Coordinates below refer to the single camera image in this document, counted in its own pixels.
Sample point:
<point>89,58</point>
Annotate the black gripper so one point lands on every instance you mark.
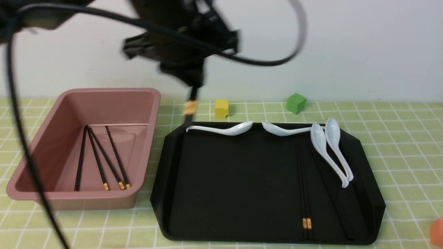
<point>174,45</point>

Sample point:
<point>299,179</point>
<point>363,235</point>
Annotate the black chopstick gold band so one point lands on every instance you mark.
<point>190,107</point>
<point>302,194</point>
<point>307,203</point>

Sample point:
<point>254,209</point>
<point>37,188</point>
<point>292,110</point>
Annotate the yellow wooden cube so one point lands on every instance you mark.
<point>221,108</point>

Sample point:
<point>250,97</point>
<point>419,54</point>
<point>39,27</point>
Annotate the white ceramic spoon far left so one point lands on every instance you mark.
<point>238,129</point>

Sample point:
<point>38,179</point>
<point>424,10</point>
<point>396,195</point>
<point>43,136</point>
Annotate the white ceramic spoon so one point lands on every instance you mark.
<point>278,131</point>
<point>238,129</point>
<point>333,135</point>
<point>318,140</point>

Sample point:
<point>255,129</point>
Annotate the green wooden cube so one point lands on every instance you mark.
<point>296,103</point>

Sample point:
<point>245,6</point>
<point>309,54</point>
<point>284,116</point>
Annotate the white ceramic spoon centre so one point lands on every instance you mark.
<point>278,131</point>

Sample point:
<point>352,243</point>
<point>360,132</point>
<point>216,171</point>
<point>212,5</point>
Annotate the white ceramic spoon inner right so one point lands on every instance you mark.
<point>318,140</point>

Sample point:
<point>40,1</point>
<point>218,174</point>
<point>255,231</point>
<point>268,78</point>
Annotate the white ceramic spoon outer right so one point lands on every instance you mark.
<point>333,135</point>

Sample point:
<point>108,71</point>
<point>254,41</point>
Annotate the pink plastic bin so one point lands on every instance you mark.
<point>128,114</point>

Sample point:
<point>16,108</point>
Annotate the black plastic tray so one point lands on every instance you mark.
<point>211,187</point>

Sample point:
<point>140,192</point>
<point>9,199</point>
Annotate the black chopstick gold tip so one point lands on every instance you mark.
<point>108,161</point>
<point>119,161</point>
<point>98,161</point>

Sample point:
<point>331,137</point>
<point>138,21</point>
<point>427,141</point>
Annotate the black chopstick in bin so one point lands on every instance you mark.
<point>81,160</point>

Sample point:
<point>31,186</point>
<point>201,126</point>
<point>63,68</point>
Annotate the plain black chopstick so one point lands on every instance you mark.
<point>337,200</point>
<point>330,193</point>

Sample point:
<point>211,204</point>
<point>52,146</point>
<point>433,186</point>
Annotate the green checkered tablecloth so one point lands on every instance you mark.
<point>403,142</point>

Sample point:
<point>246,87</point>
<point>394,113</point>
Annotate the orange wooden cube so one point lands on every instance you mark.
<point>436,233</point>

